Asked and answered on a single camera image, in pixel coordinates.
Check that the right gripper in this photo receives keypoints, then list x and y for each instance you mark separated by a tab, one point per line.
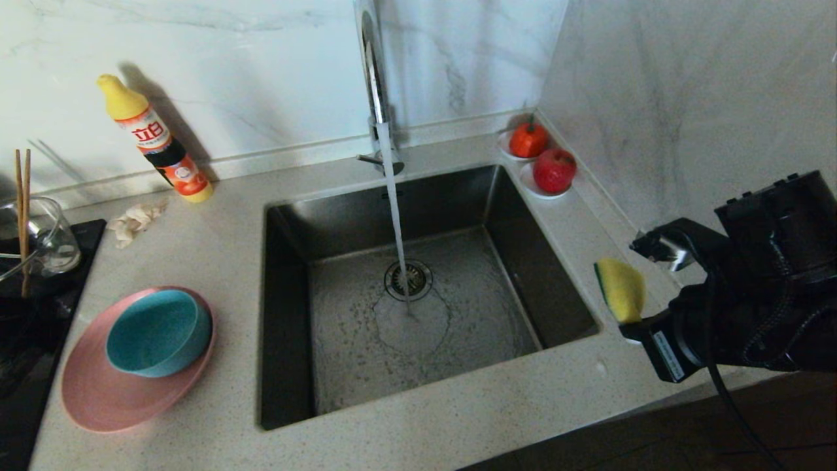
686	333

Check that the yellow green sponge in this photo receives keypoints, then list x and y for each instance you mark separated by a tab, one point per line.
621	288

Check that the orange dish soap bottle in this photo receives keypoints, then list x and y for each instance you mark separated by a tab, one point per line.
153	137

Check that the brown wooden chopstick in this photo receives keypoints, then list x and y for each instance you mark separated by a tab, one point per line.
19	196

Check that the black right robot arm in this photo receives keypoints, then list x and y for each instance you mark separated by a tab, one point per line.
785	294

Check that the stainless steel sink basin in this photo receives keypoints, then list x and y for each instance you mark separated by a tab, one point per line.
471	314

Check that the red apple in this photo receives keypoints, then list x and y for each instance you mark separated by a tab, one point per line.
554	171

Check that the red tomato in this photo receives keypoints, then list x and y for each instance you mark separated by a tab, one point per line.
527	140

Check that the round metal drain strainer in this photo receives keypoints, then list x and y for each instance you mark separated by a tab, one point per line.
418	280

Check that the running water stream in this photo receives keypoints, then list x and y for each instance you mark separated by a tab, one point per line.
395	216

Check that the chrome faucet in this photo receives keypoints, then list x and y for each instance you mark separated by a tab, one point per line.
374	78

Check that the teal bowl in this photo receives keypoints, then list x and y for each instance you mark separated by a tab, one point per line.
157	333

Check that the crumpled paper scrap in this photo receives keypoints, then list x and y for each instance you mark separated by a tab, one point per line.
134	221

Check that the pink plate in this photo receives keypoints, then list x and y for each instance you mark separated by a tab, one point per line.
124	405

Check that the clear glass bowl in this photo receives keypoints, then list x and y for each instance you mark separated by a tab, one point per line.
49	242

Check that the black cooktop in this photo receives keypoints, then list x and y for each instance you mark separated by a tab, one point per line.
33	340

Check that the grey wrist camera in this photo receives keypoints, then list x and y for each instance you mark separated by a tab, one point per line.
670	247

